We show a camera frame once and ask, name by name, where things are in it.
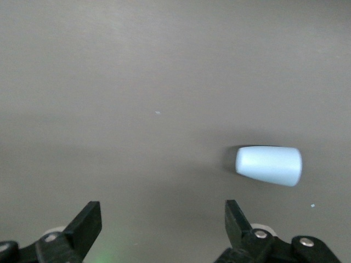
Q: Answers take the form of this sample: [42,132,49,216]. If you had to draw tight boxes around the light blue plastic cup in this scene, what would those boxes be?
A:
[235,146,303,188]

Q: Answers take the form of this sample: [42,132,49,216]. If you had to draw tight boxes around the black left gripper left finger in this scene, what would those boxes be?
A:
[35,201,103,263]

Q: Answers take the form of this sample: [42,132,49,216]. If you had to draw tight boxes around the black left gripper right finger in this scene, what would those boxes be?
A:
[213,199,276,263]

